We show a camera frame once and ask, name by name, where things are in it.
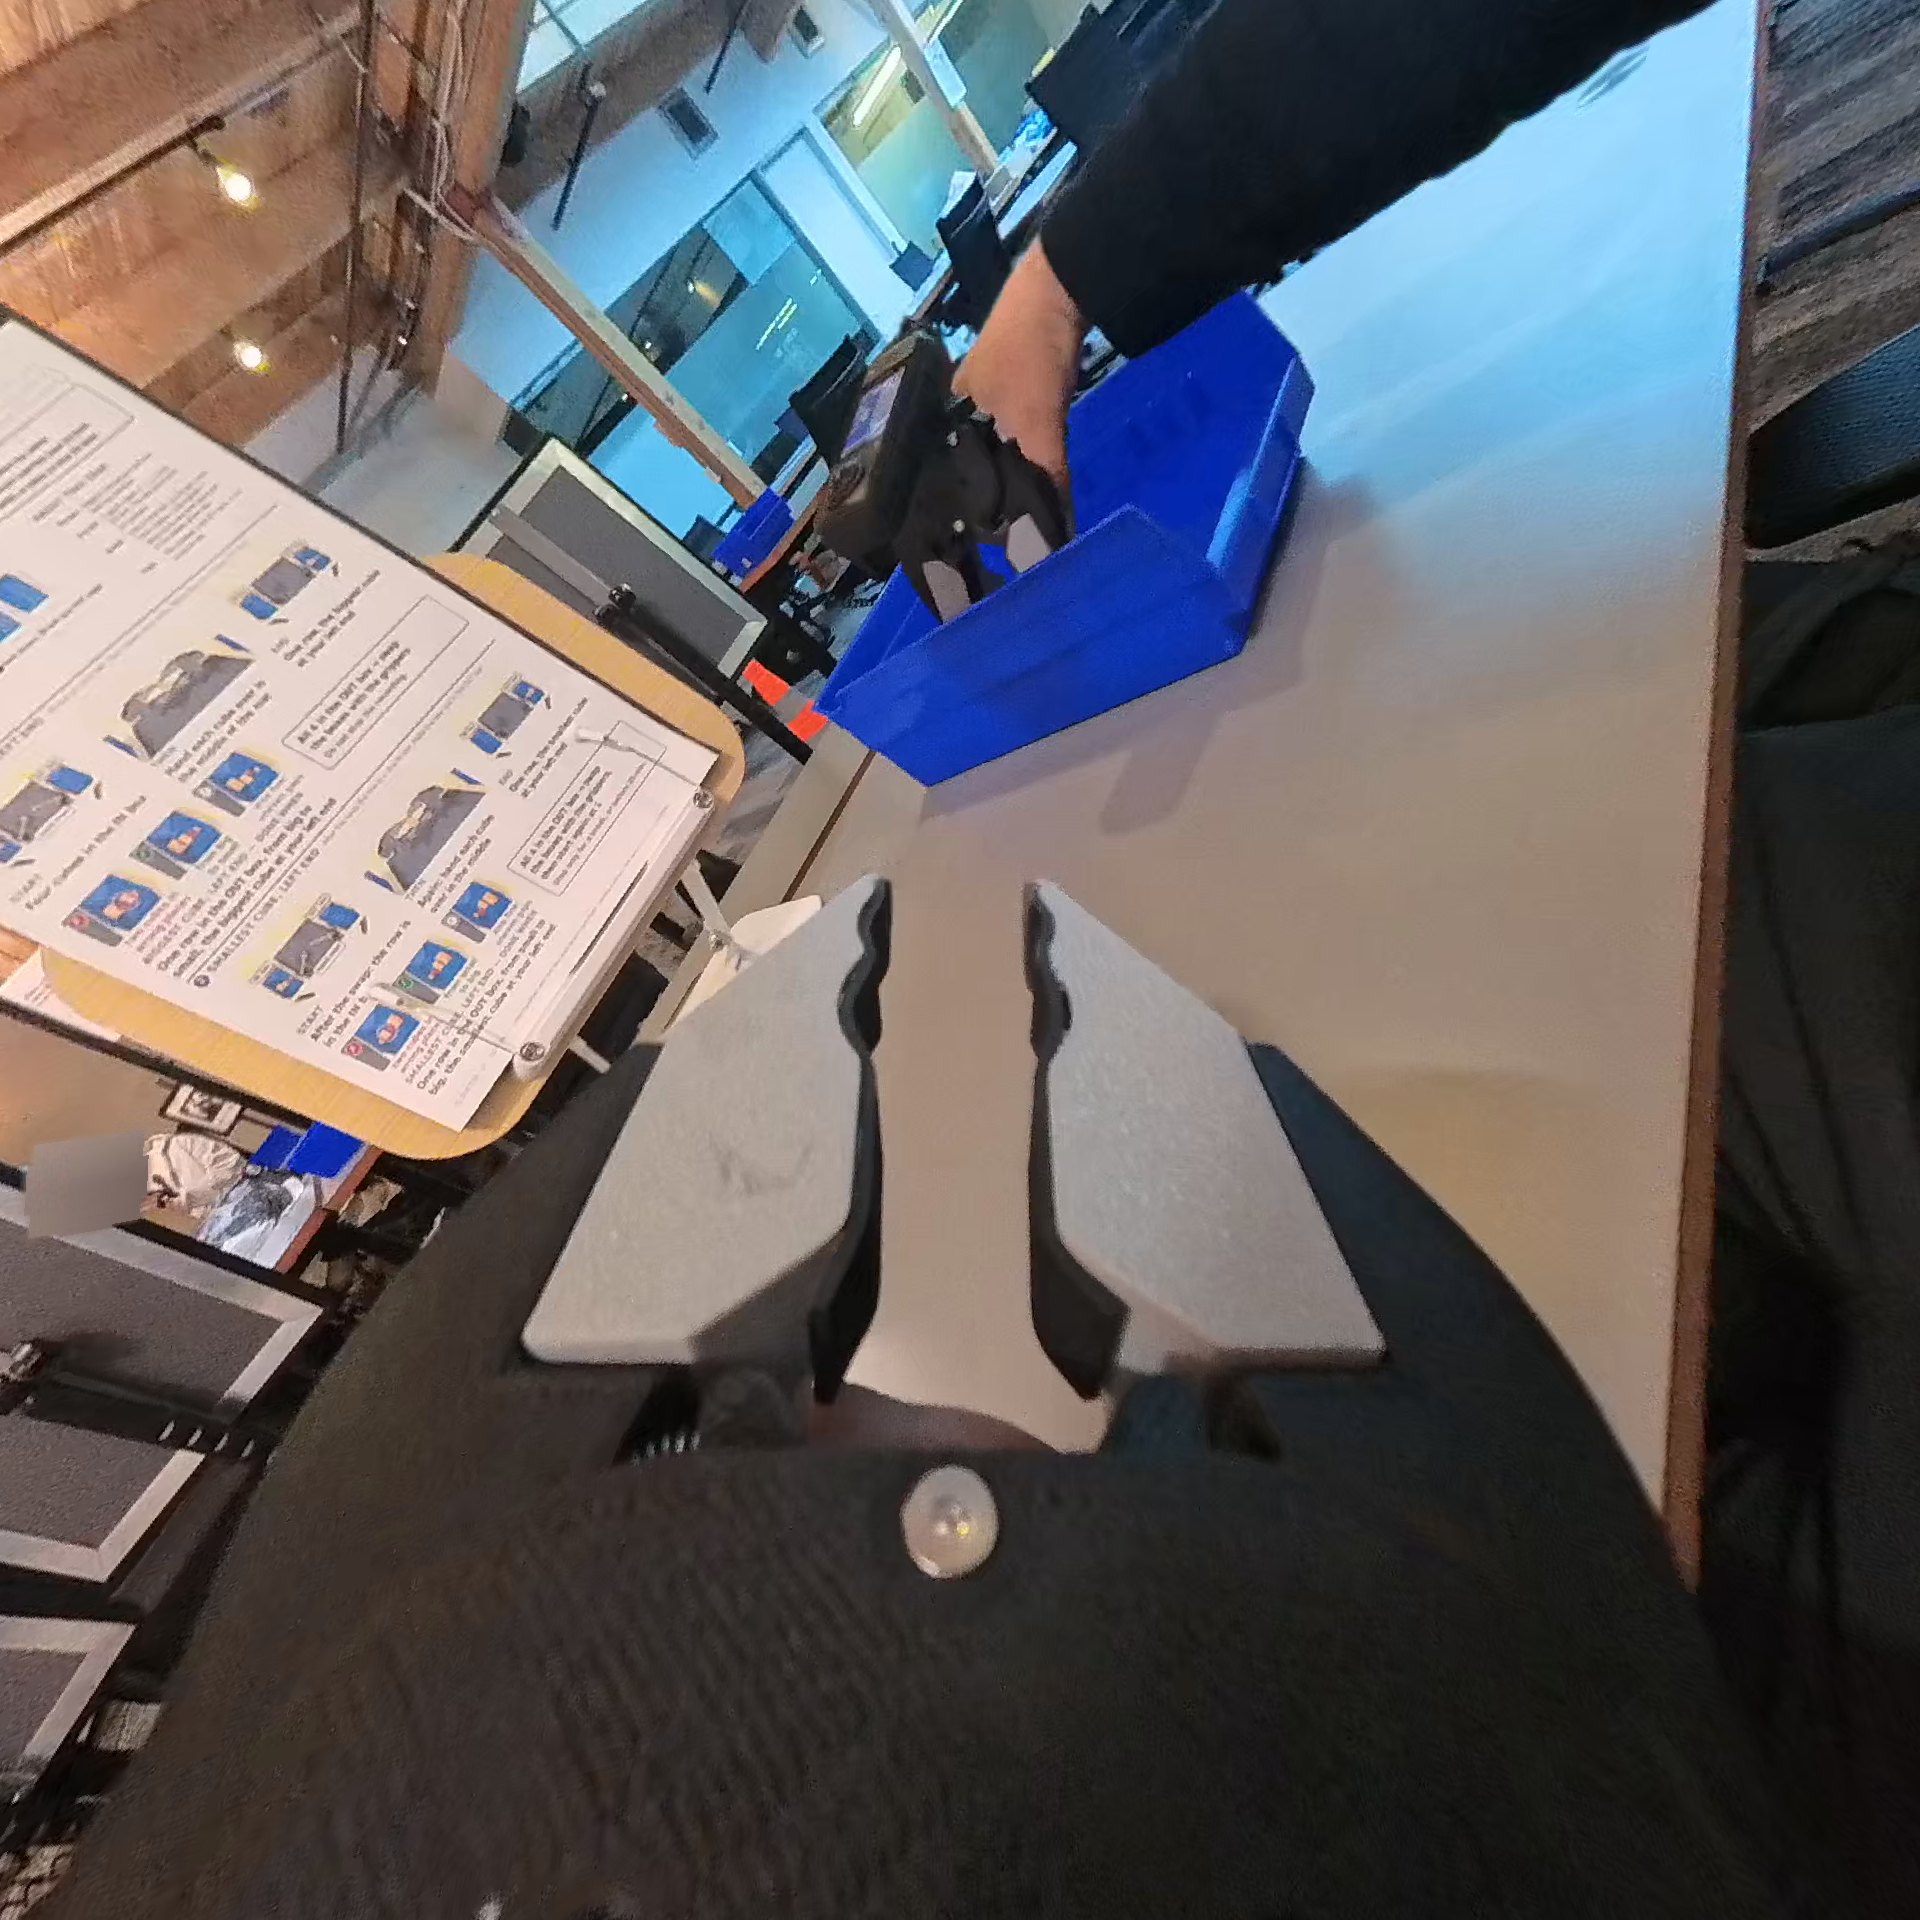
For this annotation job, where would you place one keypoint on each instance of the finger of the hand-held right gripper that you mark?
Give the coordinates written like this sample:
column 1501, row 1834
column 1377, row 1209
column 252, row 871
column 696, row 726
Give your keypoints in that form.
column 946, row 588
column 1027, row 543

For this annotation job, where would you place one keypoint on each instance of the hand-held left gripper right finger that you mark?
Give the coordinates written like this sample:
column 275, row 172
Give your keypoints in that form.
column 1188, row 1186

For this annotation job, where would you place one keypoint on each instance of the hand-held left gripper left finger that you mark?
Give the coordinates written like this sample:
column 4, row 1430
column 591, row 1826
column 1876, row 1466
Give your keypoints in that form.
column 720, row 1169

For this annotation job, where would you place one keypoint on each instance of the blue plastic bin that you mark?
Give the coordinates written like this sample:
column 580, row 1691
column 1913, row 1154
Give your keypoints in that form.
column 1079, row 662

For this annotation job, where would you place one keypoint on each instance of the person's right forearm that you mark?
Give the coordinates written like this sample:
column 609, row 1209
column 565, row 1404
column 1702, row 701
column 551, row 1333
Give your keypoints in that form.
column 1322, row 135

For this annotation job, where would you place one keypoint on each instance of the person's right hand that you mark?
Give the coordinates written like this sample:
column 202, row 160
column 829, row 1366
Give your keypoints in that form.
column 1027, row 368

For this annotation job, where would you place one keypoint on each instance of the small blue storage bin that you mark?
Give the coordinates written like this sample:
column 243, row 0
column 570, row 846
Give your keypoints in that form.
column 307, row 1148
column 749, row 533

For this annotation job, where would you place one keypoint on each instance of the white stand base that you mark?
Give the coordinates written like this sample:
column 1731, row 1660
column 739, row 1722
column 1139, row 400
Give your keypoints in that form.
column 764, row 931

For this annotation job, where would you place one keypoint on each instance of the grey partition panel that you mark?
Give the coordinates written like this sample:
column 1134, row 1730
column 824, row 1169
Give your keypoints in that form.
column 598, row 541

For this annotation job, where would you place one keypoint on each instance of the grey panel rack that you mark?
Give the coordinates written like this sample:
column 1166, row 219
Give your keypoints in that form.
column 134, row 1338

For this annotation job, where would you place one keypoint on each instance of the printed instruction sheet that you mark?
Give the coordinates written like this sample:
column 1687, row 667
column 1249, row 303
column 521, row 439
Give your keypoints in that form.
column 302, row 721

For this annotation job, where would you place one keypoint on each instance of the person's dark clothing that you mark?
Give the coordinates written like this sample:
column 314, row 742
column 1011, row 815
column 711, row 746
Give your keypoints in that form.
column 1816, row 1049

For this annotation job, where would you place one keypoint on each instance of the ceiling spot lamp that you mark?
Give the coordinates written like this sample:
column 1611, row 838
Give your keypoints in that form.
column 233, row 183
column 250, row 356

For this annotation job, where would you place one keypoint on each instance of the black office chair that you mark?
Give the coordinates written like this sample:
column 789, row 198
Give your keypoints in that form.
column 1846, row 452

